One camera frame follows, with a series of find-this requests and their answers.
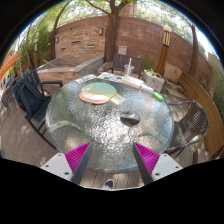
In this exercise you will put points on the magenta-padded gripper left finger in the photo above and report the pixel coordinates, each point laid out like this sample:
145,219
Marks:
77,157

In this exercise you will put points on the white square planter box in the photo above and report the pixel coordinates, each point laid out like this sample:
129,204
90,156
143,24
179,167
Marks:
154,81

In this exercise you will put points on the dark wall lamp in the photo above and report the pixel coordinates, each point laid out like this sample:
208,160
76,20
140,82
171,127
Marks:
57,39
101,31

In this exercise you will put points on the dark wooden slatted chair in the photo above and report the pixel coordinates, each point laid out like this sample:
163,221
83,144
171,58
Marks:
120,61

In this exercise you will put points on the wooden garden lamp post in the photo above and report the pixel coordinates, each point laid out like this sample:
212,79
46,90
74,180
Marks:
163,50

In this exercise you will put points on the curved wooden bench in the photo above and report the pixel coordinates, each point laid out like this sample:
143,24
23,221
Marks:
200,96

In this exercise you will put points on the small pale booklet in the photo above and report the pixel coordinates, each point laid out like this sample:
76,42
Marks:
147,88

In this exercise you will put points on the dark wicker garden chair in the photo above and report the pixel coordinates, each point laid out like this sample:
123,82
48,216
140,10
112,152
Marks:
193,125

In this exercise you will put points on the colourful sticker sheet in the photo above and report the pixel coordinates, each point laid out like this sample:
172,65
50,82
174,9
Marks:
110,77

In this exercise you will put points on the clear plastic cup with straw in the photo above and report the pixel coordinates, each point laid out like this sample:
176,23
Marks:
129,70

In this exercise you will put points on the large tree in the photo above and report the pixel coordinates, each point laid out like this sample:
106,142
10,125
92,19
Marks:
111,36

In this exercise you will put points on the beige square stone slab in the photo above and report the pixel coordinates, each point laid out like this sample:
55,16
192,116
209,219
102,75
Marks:
172,73

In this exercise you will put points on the raised stone garden bed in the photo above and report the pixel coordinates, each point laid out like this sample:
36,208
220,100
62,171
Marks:
66,70

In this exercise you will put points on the dark grey computer mouse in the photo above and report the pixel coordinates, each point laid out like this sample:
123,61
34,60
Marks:
130,118

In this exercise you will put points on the orange canopy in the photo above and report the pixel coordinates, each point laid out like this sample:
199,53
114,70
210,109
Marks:
8,65

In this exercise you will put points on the small green packet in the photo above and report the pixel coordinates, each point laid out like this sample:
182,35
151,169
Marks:
158,96

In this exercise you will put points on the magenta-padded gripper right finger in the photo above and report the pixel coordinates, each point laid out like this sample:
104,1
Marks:
148,158

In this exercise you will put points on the thin tree trunk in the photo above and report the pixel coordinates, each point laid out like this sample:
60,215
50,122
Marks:
194,53

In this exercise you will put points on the black slatted garden chair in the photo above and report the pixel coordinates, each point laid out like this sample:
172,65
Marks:
31,96

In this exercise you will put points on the green pink round mouse pad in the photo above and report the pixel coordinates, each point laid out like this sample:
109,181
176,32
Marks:
97,91

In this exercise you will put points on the grey wall box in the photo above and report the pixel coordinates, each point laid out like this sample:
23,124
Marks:
122,50

